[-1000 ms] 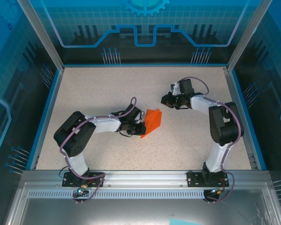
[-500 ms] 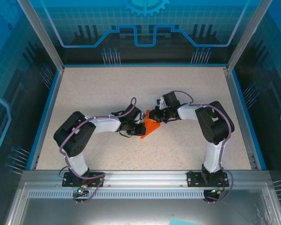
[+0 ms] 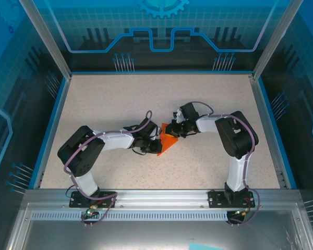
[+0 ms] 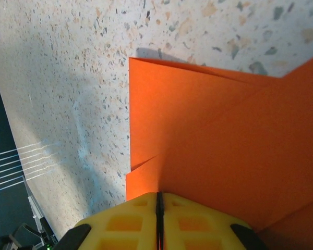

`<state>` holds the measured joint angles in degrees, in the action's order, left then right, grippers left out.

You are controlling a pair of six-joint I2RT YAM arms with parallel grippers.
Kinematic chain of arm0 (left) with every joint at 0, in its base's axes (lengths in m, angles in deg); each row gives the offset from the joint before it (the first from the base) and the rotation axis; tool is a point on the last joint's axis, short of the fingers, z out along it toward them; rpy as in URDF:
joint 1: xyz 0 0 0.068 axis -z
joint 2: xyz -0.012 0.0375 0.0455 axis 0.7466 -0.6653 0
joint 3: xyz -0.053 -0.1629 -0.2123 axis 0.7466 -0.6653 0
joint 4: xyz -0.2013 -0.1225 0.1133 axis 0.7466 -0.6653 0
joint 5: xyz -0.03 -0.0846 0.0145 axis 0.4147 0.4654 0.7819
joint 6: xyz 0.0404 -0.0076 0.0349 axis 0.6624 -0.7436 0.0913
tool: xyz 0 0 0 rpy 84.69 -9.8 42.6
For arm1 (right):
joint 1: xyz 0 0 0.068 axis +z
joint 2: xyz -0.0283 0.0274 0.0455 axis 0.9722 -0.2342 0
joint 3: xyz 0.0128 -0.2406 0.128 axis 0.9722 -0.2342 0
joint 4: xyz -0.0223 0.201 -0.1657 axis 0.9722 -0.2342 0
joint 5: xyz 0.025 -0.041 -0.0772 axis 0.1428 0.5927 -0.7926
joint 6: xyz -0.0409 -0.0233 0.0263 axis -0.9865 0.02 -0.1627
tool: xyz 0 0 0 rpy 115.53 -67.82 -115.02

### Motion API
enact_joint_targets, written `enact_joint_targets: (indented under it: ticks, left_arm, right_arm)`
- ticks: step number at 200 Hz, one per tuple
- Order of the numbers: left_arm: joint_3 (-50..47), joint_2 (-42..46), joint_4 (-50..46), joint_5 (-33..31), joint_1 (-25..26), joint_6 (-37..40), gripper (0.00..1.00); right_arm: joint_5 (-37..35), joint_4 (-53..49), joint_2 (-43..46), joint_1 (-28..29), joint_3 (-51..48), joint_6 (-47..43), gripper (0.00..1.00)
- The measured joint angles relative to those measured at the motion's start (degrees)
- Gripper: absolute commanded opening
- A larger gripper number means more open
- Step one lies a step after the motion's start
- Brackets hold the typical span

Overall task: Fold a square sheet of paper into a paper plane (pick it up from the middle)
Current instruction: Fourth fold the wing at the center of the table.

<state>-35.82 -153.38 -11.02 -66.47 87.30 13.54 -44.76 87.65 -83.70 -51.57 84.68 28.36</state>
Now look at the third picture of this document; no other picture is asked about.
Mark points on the orange paper sheet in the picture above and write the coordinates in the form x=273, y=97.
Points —
x=169, y=144

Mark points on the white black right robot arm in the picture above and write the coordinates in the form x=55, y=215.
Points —
x=237, y=177

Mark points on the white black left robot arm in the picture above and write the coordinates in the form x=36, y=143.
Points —
x=87, y=183

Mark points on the light blue paper sheet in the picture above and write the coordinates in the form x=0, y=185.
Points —
x=200, y=247

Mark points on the blue table edge strip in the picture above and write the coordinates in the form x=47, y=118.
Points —
x=161, y=72

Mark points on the small connector with green light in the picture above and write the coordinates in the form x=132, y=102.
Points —
x=242, y=212
x=90, y=210

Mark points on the blue printed back panel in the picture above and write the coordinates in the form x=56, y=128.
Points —
x=156, y=26

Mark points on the blue printed side panel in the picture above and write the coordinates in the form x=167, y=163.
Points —
x=302, y=91
x=10, y=91

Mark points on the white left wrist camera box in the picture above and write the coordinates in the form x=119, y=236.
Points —
x=156, y=133

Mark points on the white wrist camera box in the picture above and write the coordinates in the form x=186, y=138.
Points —
x=156, y=133
x=178, y=116

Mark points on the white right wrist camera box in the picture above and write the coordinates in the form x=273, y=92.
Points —
x=178, y=116

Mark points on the aluminium mounting rail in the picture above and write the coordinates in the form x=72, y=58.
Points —
x=161, y=198

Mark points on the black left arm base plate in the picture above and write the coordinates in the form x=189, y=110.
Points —
x=107, y=200

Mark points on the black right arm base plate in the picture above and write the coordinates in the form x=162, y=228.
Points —
x=215, y=199

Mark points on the aluminium frame post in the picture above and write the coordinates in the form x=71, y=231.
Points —
x=276, y=39
x=47, y=39

